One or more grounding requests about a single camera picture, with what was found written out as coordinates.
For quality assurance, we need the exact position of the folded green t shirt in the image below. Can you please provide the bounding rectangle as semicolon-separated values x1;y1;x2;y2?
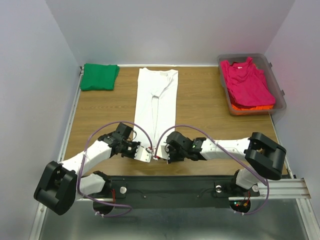
80;63;120;92

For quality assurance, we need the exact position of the aluminium rail frame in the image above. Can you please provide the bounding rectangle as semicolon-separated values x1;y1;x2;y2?
30;66;320;240

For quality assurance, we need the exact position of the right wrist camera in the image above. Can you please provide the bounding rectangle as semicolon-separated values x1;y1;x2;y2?
153;143;170;161

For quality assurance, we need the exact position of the orange t shirt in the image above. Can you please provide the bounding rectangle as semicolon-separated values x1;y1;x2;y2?
231;104;274;111

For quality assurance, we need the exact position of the pink t shirt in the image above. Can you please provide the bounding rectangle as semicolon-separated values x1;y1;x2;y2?
220;57;276;107

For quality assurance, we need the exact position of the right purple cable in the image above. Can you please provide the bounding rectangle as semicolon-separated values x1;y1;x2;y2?
153;124;271;216

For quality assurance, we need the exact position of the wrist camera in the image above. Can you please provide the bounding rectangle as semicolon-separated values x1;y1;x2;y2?
153;143;170;161
134;146;152;163

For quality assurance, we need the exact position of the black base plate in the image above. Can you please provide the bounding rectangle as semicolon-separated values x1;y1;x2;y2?
91;175;260;209

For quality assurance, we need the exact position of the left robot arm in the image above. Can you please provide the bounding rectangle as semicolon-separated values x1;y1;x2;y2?
33;122;151;215

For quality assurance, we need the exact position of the white t shirt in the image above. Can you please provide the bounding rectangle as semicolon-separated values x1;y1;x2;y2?
133;68;179;152

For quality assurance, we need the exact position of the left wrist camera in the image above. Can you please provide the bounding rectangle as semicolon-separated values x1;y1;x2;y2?
134;146;152;163

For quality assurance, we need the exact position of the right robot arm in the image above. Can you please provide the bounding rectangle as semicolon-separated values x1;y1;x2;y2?
161;131;287;195

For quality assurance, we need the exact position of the clear plastic bin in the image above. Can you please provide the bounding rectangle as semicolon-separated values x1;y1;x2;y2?
217;53;287;116

